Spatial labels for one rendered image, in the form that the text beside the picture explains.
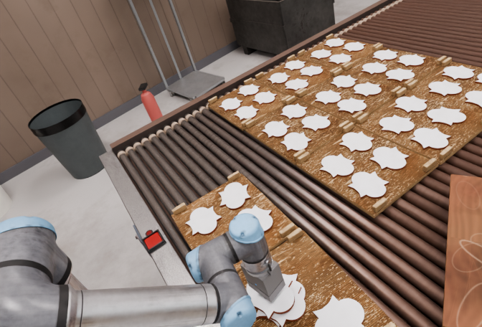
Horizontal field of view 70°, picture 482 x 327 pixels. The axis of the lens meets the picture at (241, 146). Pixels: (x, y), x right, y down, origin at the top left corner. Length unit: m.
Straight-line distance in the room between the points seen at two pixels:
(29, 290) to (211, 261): 0.35
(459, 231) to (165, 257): 0.96
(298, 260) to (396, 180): 0.48
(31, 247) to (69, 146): 2.97
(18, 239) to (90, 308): 0.18
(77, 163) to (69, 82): 1.15
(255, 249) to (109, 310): 0.35
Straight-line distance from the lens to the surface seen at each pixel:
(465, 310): 1.01
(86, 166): 3.79
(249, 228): 0.81
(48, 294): 0.64
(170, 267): 1.34
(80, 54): 4.51
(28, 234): 0.73
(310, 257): 1.18
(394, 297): 1.13
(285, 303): 1.04
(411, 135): 1.60
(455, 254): 1.08
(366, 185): 1.36
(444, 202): 1.36
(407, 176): 1.41
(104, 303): 0.66
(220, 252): 0.82
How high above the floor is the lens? 1.91
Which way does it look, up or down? 36 degrees down
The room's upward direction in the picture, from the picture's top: 18 degrees counter-clockwise
